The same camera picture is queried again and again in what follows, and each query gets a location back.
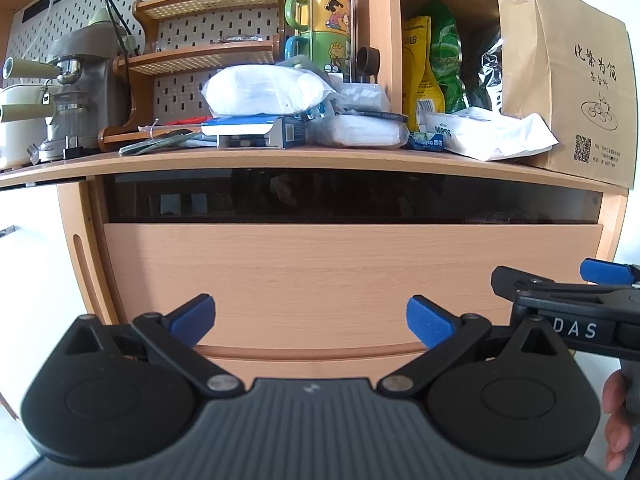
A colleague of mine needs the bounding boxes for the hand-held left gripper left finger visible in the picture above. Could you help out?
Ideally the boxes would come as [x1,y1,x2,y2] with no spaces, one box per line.
[60,294,246,401]

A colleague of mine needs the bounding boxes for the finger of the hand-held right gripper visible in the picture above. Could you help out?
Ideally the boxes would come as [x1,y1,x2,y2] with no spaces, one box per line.
[491,265,640,308]
[580,258,640,289]

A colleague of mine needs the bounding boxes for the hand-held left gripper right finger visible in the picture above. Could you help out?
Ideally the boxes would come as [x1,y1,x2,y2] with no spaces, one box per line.
[376,295,571,401]

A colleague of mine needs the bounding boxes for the person's right hand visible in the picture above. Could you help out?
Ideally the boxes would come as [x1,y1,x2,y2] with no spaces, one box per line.
[602,372,640,474]

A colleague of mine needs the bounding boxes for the white wet wipes pack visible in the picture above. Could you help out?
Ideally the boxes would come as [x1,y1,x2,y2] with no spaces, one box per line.
[450,111,560,162]

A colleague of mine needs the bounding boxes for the wooden cabinet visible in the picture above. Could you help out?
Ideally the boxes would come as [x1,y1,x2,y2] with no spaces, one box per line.
[0,0,640,396]

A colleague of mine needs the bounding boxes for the blue green gum pack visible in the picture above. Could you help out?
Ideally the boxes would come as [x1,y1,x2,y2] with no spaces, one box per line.
[402,131,449,152]

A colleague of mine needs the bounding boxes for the green flat packet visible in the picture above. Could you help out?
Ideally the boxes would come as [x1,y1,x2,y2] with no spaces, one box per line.
[119,130,202,156]

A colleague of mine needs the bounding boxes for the brown paper bag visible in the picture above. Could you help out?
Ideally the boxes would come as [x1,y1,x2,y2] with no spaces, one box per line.
[497,0,637,189]

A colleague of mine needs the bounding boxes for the blue white box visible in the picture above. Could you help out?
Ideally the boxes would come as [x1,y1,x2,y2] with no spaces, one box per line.
[201,115,307,150]

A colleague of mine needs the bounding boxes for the clear pack of white pads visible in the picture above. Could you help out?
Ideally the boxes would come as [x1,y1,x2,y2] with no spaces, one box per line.
[306,115,409,150]

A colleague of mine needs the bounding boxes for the dark shiny bag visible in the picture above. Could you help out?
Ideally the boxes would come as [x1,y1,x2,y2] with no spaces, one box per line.
[465,35,504,112]

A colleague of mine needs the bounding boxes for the white pegboard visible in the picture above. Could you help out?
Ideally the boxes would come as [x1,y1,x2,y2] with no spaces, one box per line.
[10,0,301,128]

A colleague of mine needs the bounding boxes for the green snack bag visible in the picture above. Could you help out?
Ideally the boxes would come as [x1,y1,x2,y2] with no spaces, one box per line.
[422,0,482,116]

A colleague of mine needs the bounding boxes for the clear plastic container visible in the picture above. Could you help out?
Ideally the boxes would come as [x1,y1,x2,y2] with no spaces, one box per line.
[340,82,391,114]

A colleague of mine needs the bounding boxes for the yellow snack bag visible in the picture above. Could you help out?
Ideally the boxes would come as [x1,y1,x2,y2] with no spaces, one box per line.
[402,15,446,132]

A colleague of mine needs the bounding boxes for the white plastic wrapped package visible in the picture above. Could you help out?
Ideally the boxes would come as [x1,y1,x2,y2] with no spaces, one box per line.
[201,64,337,117]

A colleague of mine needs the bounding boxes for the cream white pot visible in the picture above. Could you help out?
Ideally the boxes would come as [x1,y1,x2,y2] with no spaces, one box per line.
[0,84,57,171]

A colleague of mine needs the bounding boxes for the black measuring scoop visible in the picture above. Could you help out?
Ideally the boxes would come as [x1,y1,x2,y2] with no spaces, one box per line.
[356,46,382,84]

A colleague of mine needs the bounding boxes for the wooden rattan shelf rack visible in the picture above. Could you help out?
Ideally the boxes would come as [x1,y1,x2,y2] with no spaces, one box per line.
[97,0,288,153]

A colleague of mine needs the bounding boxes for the grey green coffee machine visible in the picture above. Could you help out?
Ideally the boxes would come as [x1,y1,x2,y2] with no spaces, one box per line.
[2,7,137,163]

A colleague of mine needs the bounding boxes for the green cartoon mug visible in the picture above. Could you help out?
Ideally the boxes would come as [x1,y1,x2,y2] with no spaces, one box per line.
[285,30,354,77]

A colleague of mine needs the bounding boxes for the yellow cartoon mug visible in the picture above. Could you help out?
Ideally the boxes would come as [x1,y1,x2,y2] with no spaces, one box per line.
[285,0,354,34]

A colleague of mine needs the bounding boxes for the black cable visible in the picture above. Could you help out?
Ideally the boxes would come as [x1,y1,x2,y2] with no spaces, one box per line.
[102,0,147,62]

